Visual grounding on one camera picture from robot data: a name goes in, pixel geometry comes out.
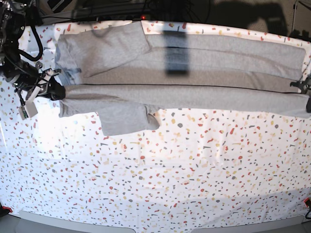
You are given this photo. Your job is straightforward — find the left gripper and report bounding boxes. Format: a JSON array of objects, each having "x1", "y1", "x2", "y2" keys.
[{"x1": 290, "y1": 75, "x2": 311, "y2": 110}]

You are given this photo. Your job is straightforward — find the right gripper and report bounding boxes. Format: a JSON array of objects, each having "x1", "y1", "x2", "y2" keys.
[{"x1": 13, "y1": 69, "x2": 66, "y2": 101}]

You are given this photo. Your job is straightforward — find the grey T-shirt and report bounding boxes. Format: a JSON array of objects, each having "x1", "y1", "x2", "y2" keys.
[{"x1": 55, "y1": 22, "x2": 311, "y2": 136}]

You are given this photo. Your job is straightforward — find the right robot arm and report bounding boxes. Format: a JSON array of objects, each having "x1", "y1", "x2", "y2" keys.
[{"x1": 0, "y1": 0, "x2": 66, "y2": 105}]

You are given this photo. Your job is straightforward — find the red clip right corner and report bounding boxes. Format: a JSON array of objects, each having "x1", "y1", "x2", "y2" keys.
[{"x1": 304, "y1": 198, "x2": 311, "y2": 209}]

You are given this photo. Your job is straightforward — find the red clip corner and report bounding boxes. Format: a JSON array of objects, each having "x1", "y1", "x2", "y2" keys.
[
  {"x1": 2, "y1": 206, "x2": 13, "y2": 213},
  {"x1": 304, "y1": 198, "x2": 311, "y2": 209}
]

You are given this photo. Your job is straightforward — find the white metal stand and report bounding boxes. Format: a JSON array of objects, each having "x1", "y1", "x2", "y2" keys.
[{"x1": 291, "y1": 0, "x2": 311, "y2": 38}]

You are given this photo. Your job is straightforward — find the terrazzo patterned tablecloth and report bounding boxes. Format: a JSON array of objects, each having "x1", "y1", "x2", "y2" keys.
[{"x1": 0, "y1": 19, "x2": 311, "y2": 230}]

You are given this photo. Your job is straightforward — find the red clip left corner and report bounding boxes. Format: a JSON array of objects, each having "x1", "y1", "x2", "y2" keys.
[{"x1": 2, "y1": 206, "x2": 13, "y2": 213}]

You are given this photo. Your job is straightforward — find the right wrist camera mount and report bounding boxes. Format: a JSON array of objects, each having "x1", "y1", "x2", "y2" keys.
[{"x1": 15, "y1": 69, "x2": 61, "y2": 120}]

